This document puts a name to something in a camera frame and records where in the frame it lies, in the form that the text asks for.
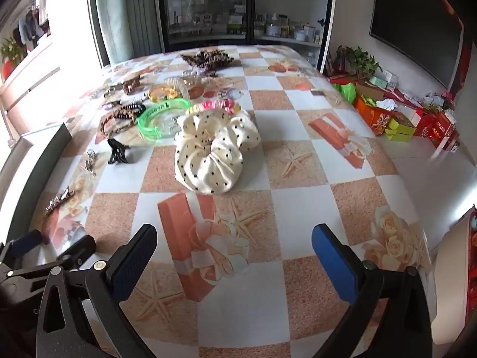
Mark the white low cabinet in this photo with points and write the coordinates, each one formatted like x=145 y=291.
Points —
x=33 y=82

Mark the brown claw clip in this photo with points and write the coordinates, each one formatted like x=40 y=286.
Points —
x=131 y=85

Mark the glass door cabinet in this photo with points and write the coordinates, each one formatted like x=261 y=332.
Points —
x=208 y=7

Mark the white polka dot scrunchie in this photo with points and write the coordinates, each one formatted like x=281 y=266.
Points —
x=208 y=156

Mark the green potted plant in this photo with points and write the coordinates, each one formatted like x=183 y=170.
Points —
x=357 y=59

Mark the orange gift bag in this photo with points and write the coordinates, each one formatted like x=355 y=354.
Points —
x=372 y=113

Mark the red gift boxes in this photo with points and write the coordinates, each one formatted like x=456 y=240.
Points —
x=439 y=126

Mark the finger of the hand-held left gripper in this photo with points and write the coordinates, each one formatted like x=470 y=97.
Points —
x=26 y=240
x=80 y=247

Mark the green translucent bangle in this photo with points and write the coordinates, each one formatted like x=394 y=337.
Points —
x=167 y=105

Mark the dark-rimmed jewelry tray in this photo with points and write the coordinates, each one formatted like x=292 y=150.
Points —
x=48 y=156

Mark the small black claw clip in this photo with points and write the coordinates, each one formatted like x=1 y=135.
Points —
x=118 y=153

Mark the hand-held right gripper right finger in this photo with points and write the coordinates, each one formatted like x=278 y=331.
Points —
x=335 y=264

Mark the printed checkered tablecloth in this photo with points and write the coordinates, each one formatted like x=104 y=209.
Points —
x=298 y=201

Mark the black wall television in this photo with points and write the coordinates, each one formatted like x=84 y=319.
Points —
x=413 y=18

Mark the green gift boxes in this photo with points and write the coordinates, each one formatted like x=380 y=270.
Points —
x=400 y=126

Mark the grey curtain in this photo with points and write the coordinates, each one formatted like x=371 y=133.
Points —
x=123 y=15

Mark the hanging clothes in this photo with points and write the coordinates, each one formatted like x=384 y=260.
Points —
x=29 y=26

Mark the clear claw clip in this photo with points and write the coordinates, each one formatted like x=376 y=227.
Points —
x=177 y=82

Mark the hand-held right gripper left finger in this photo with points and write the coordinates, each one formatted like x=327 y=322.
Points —
x=138 y=261

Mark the yellow flowering potted plant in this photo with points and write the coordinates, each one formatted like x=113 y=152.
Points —
x=11 y=50

